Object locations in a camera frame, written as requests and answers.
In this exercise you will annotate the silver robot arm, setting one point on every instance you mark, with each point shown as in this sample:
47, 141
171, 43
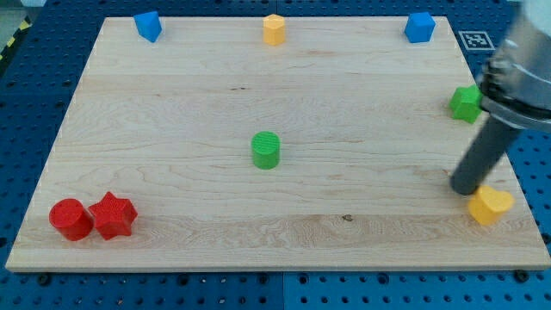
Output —
515, 80

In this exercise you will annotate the green cylinder block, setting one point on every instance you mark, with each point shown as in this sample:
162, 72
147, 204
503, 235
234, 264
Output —
265, 147

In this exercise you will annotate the wooden board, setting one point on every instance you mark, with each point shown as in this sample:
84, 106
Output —
367, 147

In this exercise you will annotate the yellow hexagon block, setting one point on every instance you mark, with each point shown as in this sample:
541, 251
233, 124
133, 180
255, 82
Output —
274, 30

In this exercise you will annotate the red star block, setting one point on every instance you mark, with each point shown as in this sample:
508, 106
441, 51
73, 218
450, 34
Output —
113, 216

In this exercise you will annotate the blue wedge block left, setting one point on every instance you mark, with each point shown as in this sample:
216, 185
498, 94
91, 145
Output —
148, 25

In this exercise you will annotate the blue cube block right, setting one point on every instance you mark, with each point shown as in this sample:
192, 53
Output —
419, 27

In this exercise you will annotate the green star block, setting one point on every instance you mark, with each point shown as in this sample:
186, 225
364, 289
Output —
465, 103

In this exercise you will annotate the red cylinder block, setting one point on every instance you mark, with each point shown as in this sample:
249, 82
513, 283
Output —
69, 218

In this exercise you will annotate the yellow heart block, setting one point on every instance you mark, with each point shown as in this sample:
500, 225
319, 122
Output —
488, 205

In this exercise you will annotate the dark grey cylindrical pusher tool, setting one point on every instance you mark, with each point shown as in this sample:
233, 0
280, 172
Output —
485, 151

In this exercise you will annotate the white fiducial marker tag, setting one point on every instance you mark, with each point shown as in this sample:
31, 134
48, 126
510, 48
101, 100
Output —
474, 40

